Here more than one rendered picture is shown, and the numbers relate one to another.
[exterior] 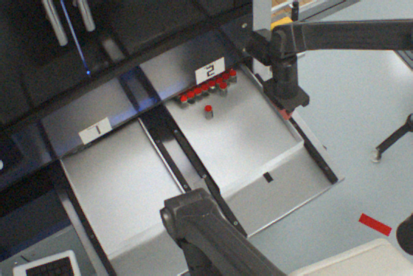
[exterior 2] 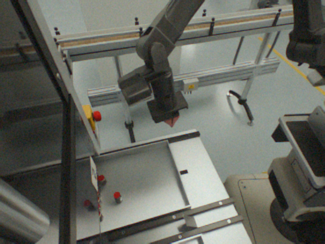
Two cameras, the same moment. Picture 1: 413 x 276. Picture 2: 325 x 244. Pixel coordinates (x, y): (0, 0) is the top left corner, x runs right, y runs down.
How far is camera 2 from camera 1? 0.91 m
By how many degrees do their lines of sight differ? 44
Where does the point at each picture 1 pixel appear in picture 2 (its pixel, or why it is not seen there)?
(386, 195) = not seen: hidden behind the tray
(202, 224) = not seen: outside the picture
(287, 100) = (178, 104)
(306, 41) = (177, 27)
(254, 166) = (173, 178)
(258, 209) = (208, 185)
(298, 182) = (192, 154)
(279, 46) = (163, 54)
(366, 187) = not seen: hidden behind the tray
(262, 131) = (147, 165)
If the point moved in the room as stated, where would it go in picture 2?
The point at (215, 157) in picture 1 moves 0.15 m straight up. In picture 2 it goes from (157, 204) to (156, 185)
